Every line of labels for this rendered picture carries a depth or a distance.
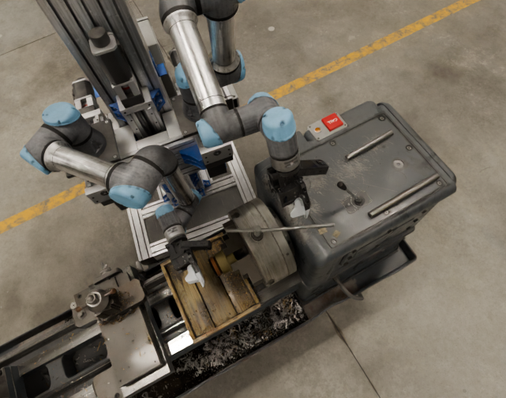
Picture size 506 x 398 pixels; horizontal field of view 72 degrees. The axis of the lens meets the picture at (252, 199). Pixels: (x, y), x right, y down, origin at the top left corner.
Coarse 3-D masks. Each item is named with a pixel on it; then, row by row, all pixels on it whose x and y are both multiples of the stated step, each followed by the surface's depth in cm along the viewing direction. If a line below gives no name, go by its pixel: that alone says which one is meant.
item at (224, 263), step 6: (222, 252) 128; (210, 258) 128; (216, 258) 127; (222, 258) 126; (228, 258) 127; (234, 258) 128; (210, 264) 126; (216, 264) 126; (222, 264) 126; (228, 264) 126; (216, 270) 126; (222, 270) 126; (228, 270) 127; (216, 276) 128
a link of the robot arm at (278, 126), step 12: (276, 108) 82; (264, 120) 80; (276, 120) 79; (288, 120) 78; (264, 132) 82; (276, 132) 79; (288, 132) 80; (276, 144) 82; (288, 144) 82; (276, 156) 85; (288, 156) 85
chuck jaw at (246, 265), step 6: (246, 258) 128; (234, 264) 127; (240, 264) 127; (246, 264) 126; (252, 264) 126; (234, 270) 126; (240, 270) 125; (246, 270) 125; (252, 270) 125; (258, 270) 125; (246, 276) 127; (252, 276) 124; (258, 276) 123; (252, 282) 123; (258, 282) 124; (270, 282) 125
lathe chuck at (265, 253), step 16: (240, 208) 127; (256, 208) 123; (240, 224) 120; (256, 224) 119; (256, 240) 117; (272, 240) 117; (256, 256) 116; (272, 256) 117; (272, 272) 120; (288, 272) 125
